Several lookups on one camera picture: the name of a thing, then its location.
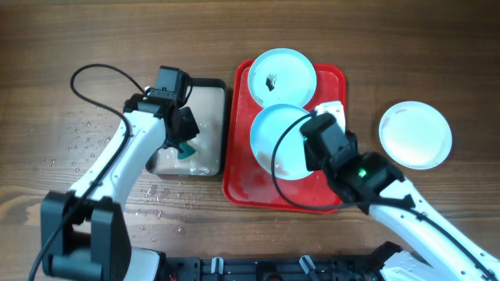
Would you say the light blue plate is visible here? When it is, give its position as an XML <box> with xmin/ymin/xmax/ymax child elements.
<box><xmin>250</xmin><ymin>104</ymin><xmax>312</xmax><ymax>180</ymax></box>
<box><xmin>248</xmin><ymin>48</ymin><xmax>317</xmax><ymax>108</ymax></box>

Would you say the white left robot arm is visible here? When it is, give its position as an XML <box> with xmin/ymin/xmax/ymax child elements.
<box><xmin>30</xmin><ymin>94</ymin><xmax>199</xmax><ymax>281</ymax></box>

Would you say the white round plate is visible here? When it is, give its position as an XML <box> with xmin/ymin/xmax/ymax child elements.
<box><xmin>378</xmin><ymin>101</ymin><xmax>452</xmax><ymax>170</ymax></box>

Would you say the black rectangular water tray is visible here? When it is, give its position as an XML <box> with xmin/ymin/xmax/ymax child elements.
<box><xmin>146</xmin><ymin>78</ymin><xmax>227</xmax><ymax>176</ymax></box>

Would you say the red plastic tray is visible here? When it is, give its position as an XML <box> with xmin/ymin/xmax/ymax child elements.
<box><xmin>222</xmin><ymin>59</ymin><xmax>347</xmax><ymax>212</ymax></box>

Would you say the teal sponge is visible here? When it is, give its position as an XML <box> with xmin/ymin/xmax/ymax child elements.
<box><xmin>177</xmin><ymin>142</ymin><xmax>198</xmax><ymax>161</ymax></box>

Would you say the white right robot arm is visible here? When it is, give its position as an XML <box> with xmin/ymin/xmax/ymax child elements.
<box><xmin>322</xmin><ymin>130</ymin><xmax>499</xmax><ymax>280</ymax></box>

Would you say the light blue plate top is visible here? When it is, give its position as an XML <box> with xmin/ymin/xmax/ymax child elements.
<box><xmin>248</xmin><ymin>48</ymin><xmax>317</xmax><ymax>108</ymax></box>

